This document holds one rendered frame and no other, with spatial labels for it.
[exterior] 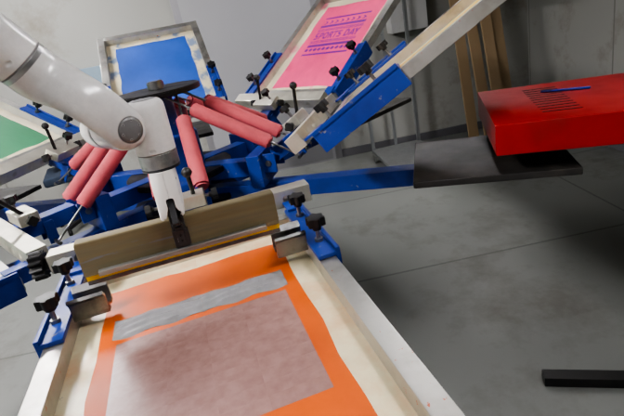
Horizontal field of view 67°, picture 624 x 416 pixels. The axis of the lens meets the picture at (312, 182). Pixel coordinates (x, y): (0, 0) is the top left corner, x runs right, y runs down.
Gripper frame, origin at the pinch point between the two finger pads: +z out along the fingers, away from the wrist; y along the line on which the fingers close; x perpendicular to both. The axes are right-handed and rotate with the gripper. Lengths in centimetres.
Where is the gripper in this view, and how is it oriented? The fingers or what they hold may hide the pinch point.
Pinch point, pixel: (181, 234)
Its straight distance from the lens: 102.6
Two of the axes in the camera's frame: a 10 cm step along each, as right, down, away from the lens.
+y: 2.9, 2.7, -9.2
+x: 9.4, -2.6, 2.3
